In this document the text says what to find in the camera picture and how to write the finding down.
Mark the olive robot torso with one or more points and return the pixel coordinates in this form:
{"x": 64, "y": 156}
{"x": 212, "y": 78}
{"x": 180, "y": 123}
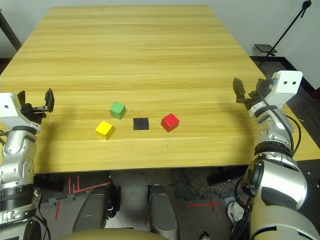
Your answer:
{"x": 107, "y": 235}

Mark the grey foot pedal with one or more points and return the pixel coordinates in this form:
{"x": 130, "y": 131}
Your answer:
{"x": 228, "y": 200}

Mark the black table base bar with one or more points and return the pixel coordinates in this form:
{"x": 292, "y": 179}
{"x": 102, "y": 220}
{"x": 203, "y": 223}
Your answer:
{"x": 225, "y": 175}
{"x": 47, "y": 182}

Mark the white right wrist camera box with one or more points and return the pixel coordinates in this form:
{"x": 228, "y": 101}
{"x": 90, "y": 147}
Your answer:
{"x": 287, "y": 83}

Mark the red wooden block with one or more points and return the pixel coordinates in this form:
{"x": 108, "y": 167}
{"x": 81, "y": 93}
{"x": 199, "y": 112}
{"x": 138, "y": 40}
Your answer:
{"x": 170, "y": 122}

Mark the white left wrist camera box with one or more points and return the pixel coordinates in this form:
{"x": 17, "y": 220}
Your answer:
{"x": 8, "y": 105}

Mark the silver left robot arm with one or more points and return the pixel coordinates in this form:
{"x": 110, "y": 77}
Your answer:
{"x": 17, "y": 155}

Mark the dark slanted table leg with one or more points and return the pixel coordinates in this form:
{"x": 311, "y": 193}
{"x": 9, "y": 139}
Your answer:
{"x": 10, "y": 28}

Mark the grey robot left leg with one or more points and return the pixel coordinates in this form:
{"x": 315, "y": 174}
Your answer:
{"x": 92, "y": 210}

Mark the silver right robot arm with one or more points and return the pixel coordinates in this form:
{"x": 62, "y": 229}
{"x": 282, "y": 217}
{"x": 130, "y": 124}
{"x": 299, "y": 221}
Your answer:
{"x": 275, "y": 190}

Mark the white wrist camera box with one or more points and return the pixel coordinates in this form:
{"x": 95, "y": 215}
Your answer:
{"x": 287, "y": 83}
{"x": 8, "y": 105}

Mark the black tripod stand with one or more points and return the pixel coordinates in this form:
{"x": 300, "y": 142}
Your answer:
{"x": 290, "y": 26}

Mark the yellow wooden block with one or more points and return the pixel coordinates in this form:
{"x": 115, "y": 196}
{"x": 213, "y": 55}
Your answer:
{"x": 103, "y": 129}

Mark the short red tape strip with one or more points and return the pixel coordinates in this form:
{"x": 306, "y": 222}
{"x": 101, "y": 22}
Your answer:
{"x": 57, "y": 211}

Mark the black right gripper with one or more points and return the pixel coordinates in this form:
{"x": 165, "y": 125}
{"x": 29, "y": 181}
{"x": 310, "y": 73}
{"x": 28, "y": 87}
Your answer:
{"x": 253, "y": 98}

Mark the green wooden block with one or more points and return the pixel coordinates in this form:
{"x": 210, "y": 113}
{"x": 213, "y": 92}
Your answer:
{"x": 117, "y": 110}

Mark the white shoe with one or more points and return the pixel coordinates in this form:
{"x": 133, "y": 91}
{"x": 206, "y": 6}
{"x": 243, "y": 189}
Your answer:
{"x": 204, "y": 235}
{"x": 235, "y": 211}

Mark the grey robot leg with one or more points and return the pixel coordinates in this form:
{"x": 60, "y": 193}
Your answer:
{"x": 92, "y": 210}
{"x": 162, "y": 215}

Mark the dark speckled floor mat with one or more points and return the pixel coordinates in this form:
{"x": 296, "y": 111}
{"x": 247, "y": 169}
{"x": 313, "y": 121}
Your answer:
{"x": 192, "y": 182}

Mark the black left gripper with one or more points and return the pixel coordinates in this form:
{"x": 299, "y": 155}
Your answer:
{"x": 32, "y": 113}

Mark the black square marker patch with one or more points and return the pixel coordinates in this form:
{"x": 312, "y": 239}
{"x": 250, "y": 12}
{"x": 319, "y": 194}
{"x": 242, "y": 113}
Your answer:
{"x": 140, "y": 124}

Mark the black tray on stand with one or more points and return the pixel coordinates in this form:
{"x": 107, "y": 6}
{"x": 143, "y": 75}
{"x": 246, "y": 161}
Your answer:
{"x": 265, "y": 48}

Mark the grey robot right leg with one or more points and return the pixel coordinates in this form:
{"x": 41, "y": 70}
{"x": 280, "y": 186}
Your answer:
{"x": 162, "y": 215}

